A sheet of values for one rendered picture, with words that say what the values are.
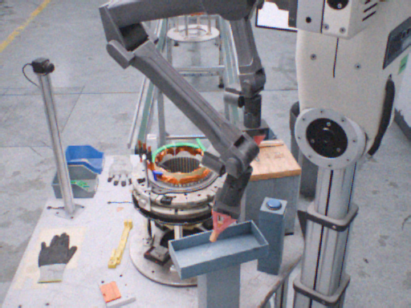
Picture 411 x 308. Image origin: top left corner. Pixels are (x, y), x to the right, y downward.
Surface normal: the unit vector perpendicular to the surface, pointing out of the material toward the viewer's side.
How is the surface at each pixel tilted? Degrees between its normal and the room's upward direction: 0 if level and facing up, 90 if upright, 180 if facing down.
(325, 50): 90
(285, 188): 90
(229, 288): 90
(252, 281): 0
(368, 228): 0
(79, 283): 0
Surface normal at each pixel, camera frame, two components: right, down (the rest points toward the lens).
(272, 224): -0.33, 0.50
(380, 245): -0.01, -0.85
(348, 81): -0.55, 0.69
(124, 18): -0.41, 0.66
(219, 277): 0.34, 0.48
